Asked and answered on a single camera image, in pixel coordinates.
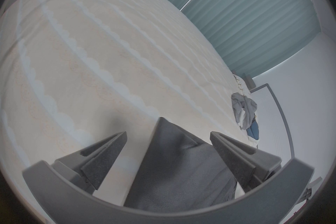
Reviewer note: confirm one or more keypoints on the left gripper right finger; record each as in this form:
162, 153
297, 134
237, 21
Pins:
246, 165

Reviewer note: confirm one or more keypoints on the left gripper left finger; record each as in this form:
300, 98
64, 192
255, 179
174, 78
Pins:
99, 162

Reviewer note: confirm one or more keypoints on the black T-shirt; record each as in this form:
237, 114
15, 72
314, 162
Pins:
178, 173

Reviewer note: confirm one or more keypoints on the pile of clothes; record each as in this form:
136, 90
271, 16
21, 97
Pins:
245, 112

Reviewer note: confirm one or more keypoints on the bed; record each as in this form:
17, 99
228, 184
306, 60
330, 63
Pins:
105, 60

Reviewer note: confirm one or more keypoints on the white printed pillow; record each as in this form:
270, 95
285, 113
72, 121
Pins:
240, 83

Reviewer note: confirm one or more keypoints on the grey bedside table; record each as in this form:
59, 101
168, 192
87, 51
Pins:
250, 82

